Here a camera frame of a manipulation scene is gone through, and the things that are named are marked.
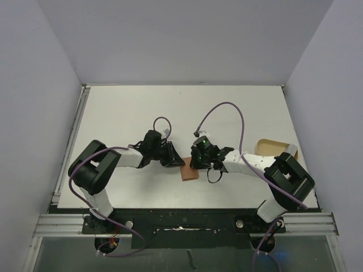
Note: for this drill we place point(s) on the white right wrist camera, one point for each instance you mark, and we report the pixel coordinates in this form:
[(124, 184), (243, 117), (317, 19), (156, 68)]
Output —
[(201, 133)]

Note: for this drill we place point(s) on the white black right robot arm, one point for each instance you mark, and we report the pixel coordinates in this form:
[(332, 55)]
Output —
[(288, 181)]

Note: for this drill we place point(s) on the aluminium rail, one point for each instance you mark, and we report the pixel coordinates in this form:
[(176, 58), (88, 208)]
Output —
[(296, 224), (75, 126)]

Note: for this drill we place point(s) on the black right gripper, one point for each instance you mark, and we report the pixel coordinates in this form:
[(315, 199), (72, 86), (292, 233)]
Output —
[(197, 158)]

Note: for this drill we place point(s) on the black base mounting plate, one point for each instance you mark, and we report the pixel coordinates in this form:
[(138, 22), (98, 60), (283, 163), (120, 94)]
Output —
[(184, 228)]

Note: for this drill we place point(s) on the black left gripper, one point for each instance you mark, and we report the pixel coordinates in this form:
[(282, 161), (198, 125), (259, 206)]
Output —
[(172, 159)]

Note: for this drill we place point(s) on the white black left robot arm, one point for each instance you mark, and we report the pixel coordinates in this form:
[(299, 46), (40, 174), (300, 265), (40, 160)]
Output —
[(91, 171)]

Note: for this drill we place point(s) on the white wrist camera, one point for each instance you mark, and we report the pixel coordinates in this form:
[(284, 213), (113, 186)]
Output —
[(201, 133), (165, 133)]

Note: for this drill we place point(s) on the brown leather card holder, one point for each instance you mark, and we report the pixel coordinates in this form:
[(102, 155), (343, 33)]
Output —
[(188, 173)]

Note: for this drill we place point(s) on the aluminium front rail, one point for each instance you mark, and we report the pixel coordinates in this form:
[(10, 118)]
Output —
[(296, 224)]

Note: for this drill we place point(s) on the aluminium left side rail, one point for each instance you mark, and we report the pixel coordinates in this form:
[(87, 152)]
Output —
[(75, 126)]

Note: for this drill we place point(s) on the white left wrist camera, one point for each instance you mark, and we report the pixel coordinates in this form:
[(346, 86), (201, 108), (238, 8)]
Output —
[(165, 133)]

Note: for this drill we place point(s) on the grey credit card stack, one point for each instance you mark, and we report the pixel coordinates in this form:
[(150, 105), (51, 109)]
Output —
[(291, 149)]

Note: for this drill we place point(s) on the beige oval tray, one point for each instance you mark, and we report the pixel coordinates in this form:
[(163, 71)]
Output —
[(267, 147)]

